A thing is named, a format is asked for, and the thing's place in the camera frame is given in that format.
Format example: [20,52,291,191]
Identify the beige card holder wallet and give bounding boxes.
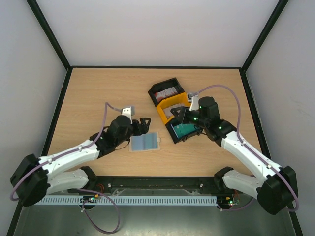
[129,132,161,152]

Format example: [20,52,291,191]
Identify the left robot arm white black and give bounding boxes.
[10,115,151,207]

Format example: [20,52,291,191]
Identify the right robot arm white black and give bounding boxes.
[171,97,298,215]

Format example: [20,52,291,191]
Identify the white cards in yellow bin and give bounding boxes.
[163,106,182,119]

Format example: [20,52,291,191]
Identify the teal cards stack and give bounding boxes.
[173,123,196,139]

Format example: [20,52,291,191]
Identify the black bin with teal cards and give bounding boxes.
[165,118,201,144]

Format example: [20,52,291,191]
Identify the stack of red white cards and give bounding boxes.
[155,87,178,102]

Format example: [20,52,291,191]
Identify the black bin with red cards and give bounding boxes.
[148,77,185,107]

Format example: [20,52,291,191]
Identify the yellow bin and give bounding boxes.
[156,92,190,125]

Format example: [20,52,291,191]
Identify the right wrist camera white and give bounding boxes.
[187,92,199,111]

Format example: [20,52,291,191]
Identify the black aluminium frame rail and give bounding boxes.
[61,175,286,197]

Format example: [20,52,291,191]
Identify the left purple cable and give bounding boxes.
[9,102,127,202]

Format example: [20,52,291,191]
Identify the light blue cable duct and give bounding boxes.
[37,195,217,206]

